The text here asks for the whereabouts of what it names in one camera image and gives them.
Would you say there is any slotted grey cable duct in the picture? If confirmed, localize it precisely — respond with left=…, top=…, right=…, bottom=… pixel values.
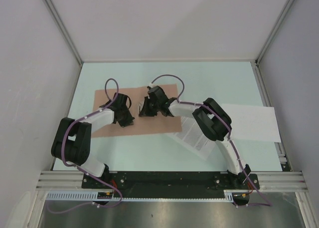
left=46, top=191, right=233, bottom=203

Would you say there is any blank white paper sheet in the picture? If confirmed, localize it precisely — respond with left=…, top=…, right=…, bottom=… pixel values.
left=221, top=104, right=271, bottom=142

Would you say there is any printed text paper sheet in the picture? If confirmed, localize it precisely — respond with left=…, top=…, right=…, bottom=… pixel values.
left=167, top=117, right=216, bottom=161

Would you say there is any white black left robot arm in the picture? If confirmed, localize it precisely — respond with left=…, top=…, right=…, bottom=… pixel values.
left=51, top=93, right=135, bottom=188

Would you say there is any aluminium right side rail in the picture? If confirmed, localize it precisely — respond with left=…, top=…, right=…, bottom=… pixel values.
left=251, top=62, right=291, bottom=172

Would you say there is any aluminium left corner post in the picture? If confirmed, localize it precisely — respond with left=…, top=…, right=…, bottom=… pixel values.
left=43, top=0, right=83, bottom=67

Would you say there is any aluminium front frame rail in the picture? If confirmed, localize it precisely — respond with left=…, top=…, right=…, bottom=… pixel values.
left=36, top=171, right=308, bottom=192

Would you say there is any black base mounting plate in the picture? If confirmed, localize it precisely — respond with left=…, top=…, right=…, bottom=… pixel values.
left=82, top=170, right=260, bottom=192

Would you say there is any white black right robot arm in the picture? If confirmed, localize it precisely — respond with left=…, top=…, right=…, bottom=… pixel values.
left=139, top=86, right=251, bottom=189

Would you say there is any aluminium right corner post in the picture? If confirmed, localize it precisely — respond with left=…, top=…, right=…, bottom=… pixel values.
left=255, top=0, right=295, bottom=66

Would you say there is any aluminium corner post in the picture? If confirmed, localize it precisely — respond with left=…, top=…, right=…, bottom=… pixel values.
left=255, top=0, right=295, bottom=66
left=43, top=0, right=83, bottom=67

